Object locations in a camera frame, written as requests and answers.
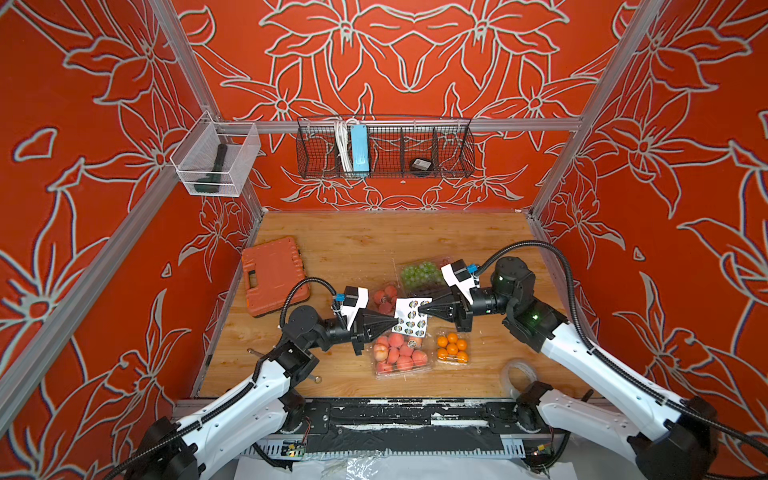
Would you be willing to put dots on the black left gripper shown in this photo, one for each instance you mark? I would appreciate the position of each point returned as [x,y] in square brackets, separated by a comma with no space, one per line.
[362,333]

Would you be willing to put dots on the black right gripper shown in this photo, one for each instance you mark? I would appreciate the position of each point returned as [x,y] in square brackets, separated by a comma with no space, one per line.
[458,311]

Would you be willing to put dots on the fruit sticker sheet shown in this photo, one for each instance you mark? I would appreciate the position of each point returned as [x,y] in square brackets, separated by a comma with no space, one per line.
[410,321]

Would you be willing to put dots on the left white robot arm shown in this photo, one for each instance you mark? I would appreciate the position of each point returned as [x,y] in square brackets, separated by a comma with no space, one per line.
[200,444]

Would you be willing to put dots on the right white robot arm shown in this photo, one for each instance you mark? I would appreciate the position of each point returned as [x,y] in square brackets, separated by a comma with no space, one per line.
[665,435]

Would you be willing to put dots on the clear box large peaches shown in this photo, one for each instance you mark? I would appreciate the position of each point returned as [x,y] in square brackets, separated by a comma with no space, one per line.
[398,354]

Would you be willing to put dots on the clear box of grapes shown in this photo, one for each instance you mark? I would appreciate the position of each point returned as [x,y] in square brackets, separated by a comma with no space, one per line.
[423,278]

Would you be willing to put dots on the clear box of oranges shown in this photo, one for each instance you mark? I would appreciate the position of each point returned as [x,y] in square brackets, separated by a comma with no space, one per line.
[452,348]

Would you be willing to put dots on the clear tape roll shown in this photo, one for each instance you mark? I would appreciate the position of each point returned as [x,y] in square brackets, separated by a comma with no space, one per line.
[516,376]

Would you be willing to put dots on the orange plastic tool case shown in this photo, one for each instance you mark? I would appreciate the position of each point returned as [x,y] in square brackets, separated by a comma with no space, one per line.
[271,270]

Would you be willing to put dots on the small black device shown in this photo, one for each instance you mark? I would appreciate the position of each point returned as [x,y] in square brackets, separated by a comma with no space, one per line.
[421,166]

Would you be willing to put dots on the light blue box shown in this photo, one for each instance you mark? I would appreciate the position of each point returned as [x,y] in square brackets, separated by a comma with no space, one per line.
[359,149]

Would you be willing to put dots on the black tool in bin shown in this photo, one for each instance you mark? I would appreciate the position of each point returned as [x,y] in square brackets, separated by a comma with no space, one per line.
[212,181]

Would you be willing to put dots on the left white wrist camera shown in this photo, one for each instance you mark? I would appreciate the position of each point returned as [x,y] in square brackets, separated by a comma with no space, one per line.
[346,305]

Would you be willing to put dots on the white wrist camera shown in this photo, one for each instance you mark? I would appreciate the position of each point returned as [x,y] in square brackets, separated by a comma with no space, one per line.
[346,305]
[462,276]

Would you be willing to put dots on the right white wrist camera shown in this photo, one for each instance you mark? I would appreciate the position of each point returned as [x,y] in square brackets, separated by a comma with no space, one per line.
[462,276]

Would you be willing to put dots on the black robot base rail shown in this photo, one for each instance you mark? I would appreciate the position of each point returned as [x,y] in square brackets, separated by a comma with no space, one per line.
[335,428]

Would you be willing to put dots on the black wire wall basket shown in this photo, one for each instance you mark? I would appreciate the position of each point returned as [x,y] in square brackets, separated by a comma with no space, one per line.
[323,146]

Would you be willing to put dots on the clear acrylic wall bin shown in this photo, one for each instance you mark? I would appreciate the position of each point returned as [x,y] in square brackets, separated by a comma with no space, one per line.
[194,156]

